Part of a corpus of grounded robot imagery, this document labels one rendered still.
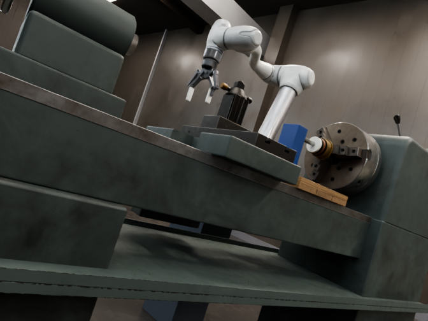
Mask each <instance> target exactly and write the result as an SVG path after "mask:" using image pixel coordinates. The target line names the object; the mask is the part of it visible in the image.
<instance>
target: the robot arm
mask: <svg viewBox="0 0 428 321"><path fill-rule="evenodd" d="M261 43H262V34H261V32H260V31H259V30H258V29H257V28H255V27H252V26H236V27H231V24H230V23H229V22H228V21H227V20H224V19H218V20H217V21H216V22H215V23H214V24H213V26H212V28H211V30H210V33H209V35H208V39H207V42H206V48H205V51H204V55H203V63H202V65H201V66H202V69H201V70H198V69H196V72H195V73H194V75H193V77H192V78H191V79H190V81H189V82H188V84H187V86H188V87H189V89H188V92H187V97H186V100H187V101H189V102H190V100H191V98H192V95H193V92H194V87H195V86H196V85H197V84H198V83H199V82H200V81H201V80H205V79H207V80H208V81H209V83H210V87H211V88H209V91H208V94H207V96H206V100H205V102H206V103H208V104H210V101H211V98H212V97H213V95H214V92H215V90H218V89H219V82H218V75H219V72H218V71H217V70H216V68H217V65H218V64H219V63H220V60H221V58H222V55H223V52H225V51H227V50H235V51H236V52H240V53H243V54H246V55H248V54H250V57H249V60H248V63H249V65H250V67H251V68H252V69H253V70H254V71H255V73H256V74H257V75H258V76H259V78H261V79H262V80H263V81H264V82H266V83H267V84H269V85H272V86H274V87H279V88H280V90H279V92H278V94H277V96H276V98H275V100H274V102H273V104H272V105H271V107H270V109H269V111H268V113H267V115H266V117H265V119H264V121H263V123H262V125H261V127H260V129H259V131H258V132H259V133H261V134H263V135H265V136H267V138H271V139H273V140H274V139H275V137H276V135H277V133H278V131H279V129H280V127H281V125H282V123H283V121H284V119H285V116H286V115H287V113H288V111H289V109H290V106H291V104H292V102H293V100H294V98H295V97H296V96H298V95H299V94H300V93H301V92H302V91H303V90H304V89H308V88H310V87H311V86H312V85H313V83H314V81H315V74H314V72H313V71H312V70H311V69H310V68H307V67H306V66H300V65H286V66H279V65H274V66H273V65H271V64H269V63H267V62H263V61H260V57H261V53H262V50H261V47H260V44H261ZM212 76H213V77H212ZM213 80H214V82H213Z"/></svg>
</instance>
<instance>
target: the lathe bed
mask: <svg viewBox="0 0 428 321"><path fill-rule="evenodd" d="M0 176H1V177H4V178H9V179H12V180H18V181H21V182H26V183H31V184H35V185H40V186H43V187H48V188H52V189H57V190H62V191H65V192H70V193H74V194H79V195H83V196H87V197H93V198H96V199H101V200H105V201H109V202H113V203H118V204H123V205H127V206H132V207H135V208H140V209H144V210H149V211H154V212H157V213H162V214H166V215H171V216H174V217H180V218H184V219H188V220H193V221H196V222H202V223H205V224H210V225H215V226H219V227H224V228H227V229H232V230H235V231H241V232H245V233H249V234H254V235H258V236H263V237H266V238H271V239H277V240H280V241H285V242H288V243H293V244H297V245H302V246H307V247H310V248H316V249H319V250H324V251H327V252H332V253H338V254H341V255H346V256H349V257H355V258H358V259H359V258H360V255H361V252H362V248H363V245H364V241H365V238H366V234H367V230H368V228H369V224H370V223H371V219H372V217H369V216H367V215H364V214H362V213H359V212H357V211H354V210H351V209H349V208H346V207H344V206H341V205H339V204H336V203H334V202H331V201H328V200H326V199H323V198H321V197H318V196H316V195H313V194H310V193H308V192H305V191H303V190H301V189H297V188H295V187H293V186H290V185H287V184H286V183H283V182H279V181H278V180H275V179H272V178H270V177H268V176H264V175H262V174H260V173H257V172H255V171H252V170H249V169H247V168H244V167H242V166H239V165H237V164H234V163H231V162H229V161H227V160H224V159H221V158H219V157H216V156H214V155H211V154H209V153H206V152H204V151H201V150H198V149H196V148H193V147H191V146H188V145H185V144H183V143H180V142H178V141H175V140H173V139H170V138H167V137H165V136H163V135H160V134H157V133H156V132H152V131H149V130H148V129H145V128H142V127H140V126H137V125H134V124H132V123H130V122H127V121H125V120H122V119H119V118H117V117H114V116H112V115H109V114H107V113H104V112H101V111H99V110H96V109H94V108H91V107H89V106H86V105H84V104H81V103H78V102H76V101H73V100H71V99H68V98H66V97H63V96H60V95H58V94H55V93H53V92H50V91H48V90H45V89H42V88H40V87H37V86H35V85H33V84H30V83H27V82H25V81H22V80H19V79H18V78H15V77H12V76H10V75H7V74H4V73H2V72H0Z"/></svg>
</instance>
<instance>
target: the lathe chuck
mask: <svg viewBox="0 0 428 321"><path fill-rule="evenodd" d="M327 130H328V132H329V134H330V137H331V139H332V142H333V144H334V145H338V146H347V147H357V146H358V147H360V148H361V149H363V150H369V151H370V156H369V160H368V159H341V161H340V162H339V163H337V164H335V160H336V157H335V156H333V155H331V156H330V157H329V158H326V159H327V160H329V161H331V162H332V163H333V164H334V165H331V166H330V168H329V169H328V170H327V172H326V174H325V175H324V176H323V178H322V179H321V181H320V182H319V185H322V186H324V187H327V188H328V189H331V190H333V191H336V192H338V193H340V194H347V193H351V192H354V191H356V190H358V189H360V188H361V187H362V186H364V185H365V184H366V183H367V182H368V181H369V180H370V178H371V177H372V175H373V174H374V172H375V169H376V167H377V163H378V149H377V146H376V143H375V141H374V140H373V139H372V137H371V136H370V135H369V134H367V133H366V132H364V131H363V130H361V129H360V128H358V127H357V126H356V125H353V124H350V123H346V122H339V123H335V124H331V125H328V126H327ZM314 157H315V156H314V155H312V154H311V153H310V152H309V151H308V150H307V149H306V153H305V156H304V168H305V171H306V174H307V176H308V178H309V179H310V181H312V180H313V179H312V178H311V177H309V175H310V173H311V172H312V170H313V167H312V165H313V163H314V162H315V161H314V160H313V158H314ZM359 180H362V183H360V184H358V185H356V184H355V183H356V182H357V181H359Z"/></svg>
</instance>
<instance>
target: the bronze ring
mask: <svg viewBox="0 0 428 321"><path fill-rule="evenodd" d="M318 138H319V137H318ZM320 139H321V141H322V146H321V148H320V150H319V151H317V152H314V153H312V152H310V151H309V152H310V153H311V154H312V155H314V156H315V157H316V158H317V159H319V160H324V159H326V158H329V157H330V156H331V154H332V151H333V145H332V143H331V141H329V140H328V139H324V138H320Z"/></svg>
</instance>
